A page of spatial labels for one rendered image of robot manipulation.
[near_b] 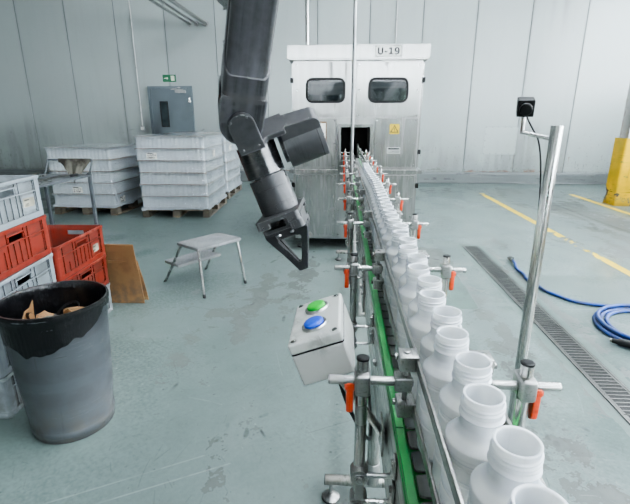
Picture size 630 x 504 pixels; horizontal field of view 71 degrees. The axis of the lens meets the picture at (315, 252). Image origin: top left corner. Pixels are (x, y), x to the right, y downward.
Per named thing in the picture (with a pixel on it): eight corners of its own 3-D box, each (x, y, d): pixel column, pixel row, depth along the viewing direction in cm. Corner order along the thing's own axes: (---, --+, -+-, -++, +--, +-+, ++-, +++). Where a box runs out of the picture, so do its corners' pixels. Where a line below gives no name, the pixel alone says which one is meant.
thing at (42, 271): (-5, 337, 201) (-16, 292, 195) (-99, 339, 199) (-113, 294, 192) (60, 288, 259) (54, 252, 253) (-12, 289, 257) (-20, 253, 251)
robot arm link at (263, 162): (236, 143, 66) (230, 144, 61) (278, 126, 66) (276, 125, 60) (253, 186, 68) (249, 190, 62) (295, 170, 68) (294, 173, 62)
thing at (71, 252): (61, 282, 268) (55, 248, 262) (-6, 282, 268) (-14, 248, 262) (107, 253, 326) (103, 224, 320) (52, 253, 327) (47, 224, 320)
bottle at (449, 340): (406, 447, 56) (414, 329, 51) (436, 428, 59) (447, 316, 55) (445, 476, 51) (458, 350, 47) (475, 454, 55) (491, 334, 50)
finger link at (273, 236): (325, 253, 73) (305, 200, 70) (324, 267, 66) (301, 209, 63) (287, 265, 74) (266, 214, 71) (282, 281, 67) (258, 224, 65)
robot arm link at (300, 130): (220, 92, 61) (223, 121, 55) (298, 61, 61) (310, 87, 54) (253, 161, 70) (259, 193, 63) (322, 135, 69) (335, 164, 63)
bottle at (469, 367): (497, 492, 49) (516, 362, 44) (466, 521, 46) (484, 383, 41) (451, 460, 54) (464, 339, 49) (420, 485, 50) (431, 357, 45)
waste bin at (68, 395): (95, 455, 191) (71, 321, 172) (-4, 451, 193) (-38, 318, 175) (141, 393, 234) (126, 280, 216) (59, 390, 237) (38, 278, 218)
